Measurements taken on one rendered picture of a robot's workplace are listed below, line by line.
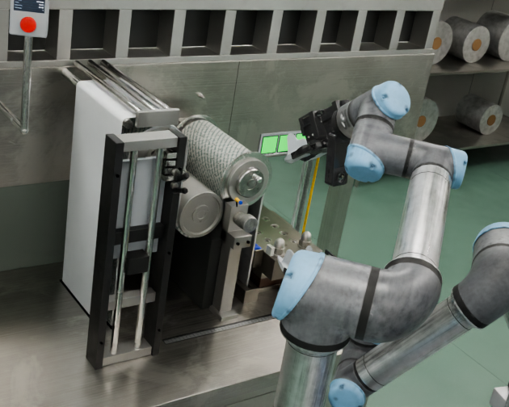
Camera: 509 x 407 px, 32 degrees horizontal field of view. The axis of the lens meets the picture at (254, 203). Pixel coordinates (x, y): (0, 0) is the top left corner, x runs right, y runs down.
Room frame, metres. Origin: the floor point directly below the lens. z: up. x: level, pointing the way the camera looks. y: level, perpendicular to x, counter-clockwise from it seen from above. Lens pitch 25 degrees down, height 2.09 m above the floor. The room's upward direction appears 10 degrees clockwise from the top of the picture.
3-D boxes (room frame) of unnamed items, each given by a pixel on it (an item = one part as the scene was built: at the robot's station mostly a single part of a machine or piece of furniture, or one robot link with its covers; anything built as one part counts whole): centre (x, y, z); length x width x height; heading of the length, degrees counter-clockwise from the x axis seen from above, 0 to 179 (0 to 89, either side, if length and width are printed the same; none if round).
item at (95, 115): (1.86, 0.39, 1.17); 0.34 x 0.05 x 0.54; 38
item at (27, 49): (1.63, 0.48, 1.51); 0.02 x 0.02 x 0.20
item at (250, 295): (2.08, 0.05, 0.92); 0.28 x 0.04 x 0.04; 38
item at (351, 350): (1.62, -0.28, 1.01); 0.11 x 0.08 x 0.11; 168
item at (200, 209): (1.97, 0.20, 1.17); 0.26 x 0.12 x 0.12; 38
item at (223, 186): (1.95, 0.03, 1.25); 0.15 x 0.01 x 0.15; 128
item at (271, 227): (2.18, -0.02, 1.00); 0.40 x 0.16 x 0.06; 38
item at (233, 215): (1.89, 0.03, 1.05); 0.06 x 0.05 x 0.31; 38
